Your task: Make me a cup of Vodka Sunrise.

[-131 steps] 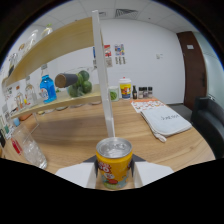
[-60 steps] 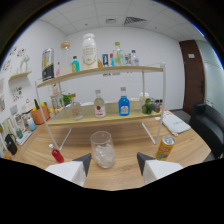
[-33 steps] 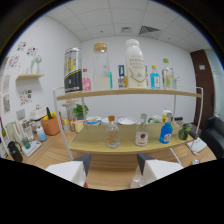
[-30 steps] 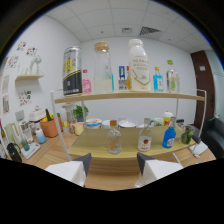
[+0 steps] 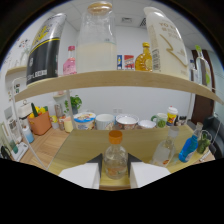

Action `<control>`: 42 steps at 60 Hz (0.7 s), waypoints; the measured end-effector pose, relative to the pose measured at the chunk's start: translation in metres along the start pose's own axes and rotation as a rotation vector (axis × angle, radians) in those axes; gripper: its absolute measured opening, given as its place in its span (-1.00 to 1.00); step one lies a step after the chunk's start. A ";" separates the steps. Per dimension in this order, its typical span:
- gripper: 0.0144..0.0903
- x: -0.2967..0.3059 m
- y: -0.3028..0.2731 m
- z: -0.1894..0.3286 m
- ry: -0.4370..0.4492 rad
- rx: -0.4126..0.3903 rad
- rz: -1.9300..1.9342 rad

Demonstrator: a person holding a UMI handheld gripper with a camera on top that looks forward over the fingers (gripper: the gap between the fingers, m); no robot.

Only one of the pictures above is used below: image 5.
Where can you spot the patterned bowl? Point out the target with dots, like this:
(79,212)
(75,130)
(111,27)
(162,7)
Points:
(126,122)

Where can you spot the orange storage basket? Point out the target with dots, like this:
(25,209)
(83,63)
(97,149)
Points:
(40,123)

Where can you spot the red wall poster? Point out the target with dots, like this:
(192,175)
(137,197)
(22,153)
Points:
(129,62)

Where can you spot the blue liquid bottle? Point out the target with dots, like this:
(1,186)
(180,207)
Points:
(189,148)

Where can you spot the large glass jar wooden lid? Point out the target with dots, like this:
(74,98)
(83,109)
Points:
(96,50)

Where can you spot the clear bottle green cap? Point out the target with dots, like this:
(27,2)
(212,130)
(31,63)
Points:
(204,71)

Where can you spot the cup noodle blue lid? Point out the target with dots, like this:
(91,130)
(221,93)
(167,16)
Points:
(84,121)

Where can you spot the wooden wall shelf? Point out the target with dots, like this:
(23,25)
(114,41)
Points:
(15,70)

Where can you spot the small white bowl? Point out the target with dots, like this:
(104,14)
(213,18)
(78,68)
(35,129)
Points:
(146,124)

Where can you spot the amber glass bottle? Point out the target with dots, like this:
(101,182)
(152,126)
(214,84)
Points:
(144,60)

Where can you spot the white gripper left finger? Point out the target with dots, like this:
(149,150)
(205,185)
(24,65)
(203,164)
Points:
(83,175)

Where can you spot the glass jar with limes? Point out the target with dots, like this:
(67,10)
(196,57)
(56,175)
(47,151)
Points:
(204,143)

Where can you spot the clear bottle red label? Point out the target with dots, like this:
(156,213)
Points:
(163,151)

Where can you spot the brown door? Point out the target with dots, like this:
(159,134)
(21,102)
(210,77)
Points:
(201,103)

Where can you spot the yellow red paper cup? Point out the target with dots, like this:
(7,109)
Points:
(172,116)

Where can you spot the black sofa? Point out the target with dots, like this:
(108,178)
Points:
(216,133)

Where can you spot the clear bottle orange cap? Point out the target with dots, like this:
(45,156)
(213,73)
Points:
(115,160)

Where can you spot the small pink bottle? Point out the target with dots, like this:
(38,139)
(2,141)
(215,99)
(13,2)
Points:
(70,65)

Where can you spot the tall black silver can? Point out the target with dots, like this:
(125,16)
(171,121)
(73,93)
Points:
(45,53)

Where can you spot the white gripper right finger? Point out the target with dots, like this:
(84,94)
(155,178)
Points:
(148,174)

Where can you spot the blue and white cup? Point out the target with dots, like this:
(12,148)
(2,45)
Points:
(28,135)

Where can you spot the large white milk bottle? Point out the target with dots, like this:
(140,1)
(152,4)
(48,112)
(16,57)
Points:
(166,46)

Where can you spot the two-tier wooden shelf rack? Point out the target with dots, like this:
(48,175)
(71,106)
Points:
(100,80)

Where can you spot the green mug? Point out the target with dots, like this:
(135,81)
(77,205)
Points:
(160,120)

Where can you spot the white mug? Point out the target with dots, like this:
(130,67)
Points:
(105,122)

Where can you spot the blue wall poster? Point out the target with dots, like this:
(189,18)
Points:
(119,62)

